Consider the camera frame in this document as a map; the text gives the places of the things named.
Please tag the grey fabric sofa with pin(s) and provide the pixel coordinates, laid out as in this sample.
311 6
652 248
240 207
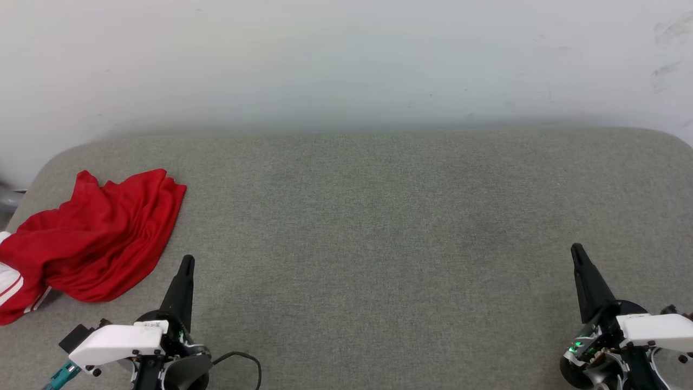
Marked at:
379 244

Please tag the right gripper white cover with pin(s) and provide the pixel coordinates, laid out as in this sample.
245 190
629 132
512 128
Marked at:
649 330

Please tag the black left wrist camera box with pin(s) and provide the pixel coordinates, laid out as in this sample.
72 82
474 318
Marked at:
73 338

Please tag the grey metal frame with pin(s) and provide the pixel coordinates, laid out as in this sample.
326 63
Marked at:
8 200

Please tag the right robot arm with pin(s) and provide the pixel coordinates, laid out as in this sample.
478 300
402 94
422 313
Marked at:
582 376

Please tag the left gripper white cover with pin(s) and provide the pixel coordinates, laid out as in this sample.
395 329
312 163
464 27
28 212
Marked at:
119 344

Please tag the red white jersey shirt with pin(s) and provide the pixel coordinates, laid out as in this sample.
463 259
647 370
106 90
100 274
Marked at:
97 238

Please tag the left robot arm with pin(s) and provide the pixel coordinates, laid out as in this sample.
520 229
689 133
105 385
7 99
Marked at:
181 376

